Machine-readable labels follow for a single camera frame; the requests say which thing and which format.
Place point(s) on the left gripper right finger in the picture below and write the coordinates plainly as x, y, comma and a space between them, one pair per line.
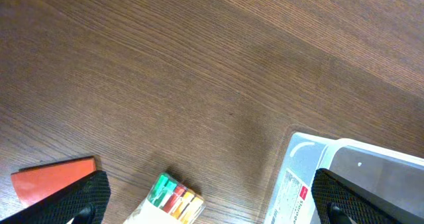
338, 200

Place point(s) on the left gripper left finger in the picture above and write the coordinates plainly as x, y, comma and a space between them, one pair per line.
84, 201

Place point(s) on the orange scraper with wooden handle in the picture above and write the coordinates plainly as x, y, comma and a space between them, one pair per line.
35, 183

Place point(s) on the clear plastic storage container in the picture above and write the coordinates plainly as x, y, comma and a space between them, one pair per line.
393, 176

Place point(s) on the clear box of coloured bits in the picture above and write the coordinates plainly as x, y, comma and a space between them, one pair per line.
168, 202

